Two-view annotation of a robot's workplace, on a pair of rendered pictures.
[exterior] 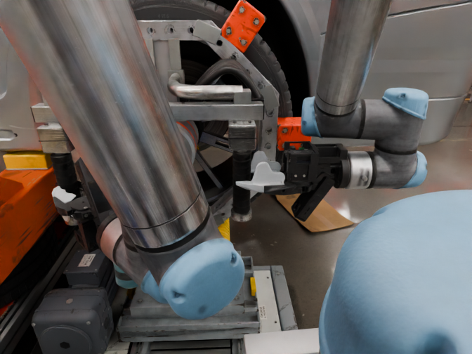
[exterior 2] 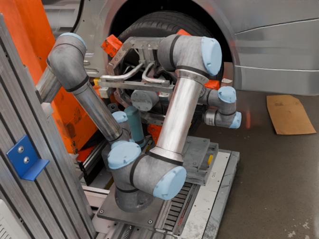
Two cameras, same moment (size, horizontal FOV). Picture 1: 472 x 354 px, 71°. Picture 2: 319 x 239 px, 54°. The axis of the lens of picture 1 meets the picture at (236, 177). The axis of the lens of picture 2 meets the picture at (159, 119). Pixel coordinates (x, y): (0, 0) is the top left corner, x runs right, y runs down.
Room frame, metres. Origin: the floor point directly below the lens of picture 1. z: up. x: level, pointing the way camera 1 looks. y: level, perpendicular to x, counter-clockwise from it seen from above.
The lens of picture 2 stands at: (-0.53, -0.63, 1.73)
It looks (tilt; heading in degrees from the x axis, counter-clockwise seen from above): 36 degrees down; 31
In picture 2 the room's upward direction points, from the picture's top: 10 degrees counter-clockwise
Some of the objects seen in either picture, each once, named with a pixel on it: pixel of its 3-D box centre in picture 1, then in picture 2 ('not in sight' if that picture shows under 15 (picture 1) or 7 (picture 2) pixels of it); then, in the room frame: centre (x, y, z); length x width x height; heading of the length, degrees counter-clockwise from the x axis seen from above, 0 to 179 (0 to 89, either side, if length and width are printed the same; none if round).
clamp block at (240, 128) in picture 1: (241, 130); (167, 95); (0.62, -0.01, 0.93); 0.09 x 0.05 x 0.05; 2
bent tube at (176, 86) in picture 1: (204, 69); (157, 67); (0.70, 0.06, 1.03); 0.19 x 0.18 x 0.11; 2
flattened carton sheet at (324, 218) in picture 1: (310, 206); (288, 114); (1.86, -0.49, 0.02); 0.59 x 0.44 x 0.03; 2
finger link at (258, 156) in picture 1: (258, 164); not in sight; (0.61, -0.05, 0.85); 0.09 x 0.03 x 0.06; 84
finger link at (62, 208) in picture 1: (71, 205); not in sight; (0.50, 0.29, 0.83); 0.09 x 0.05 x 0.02; 55
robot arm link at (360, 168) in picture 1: (352, 171); (211, 117); (0.59, -0.23, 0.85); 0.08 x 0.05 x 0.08; 2
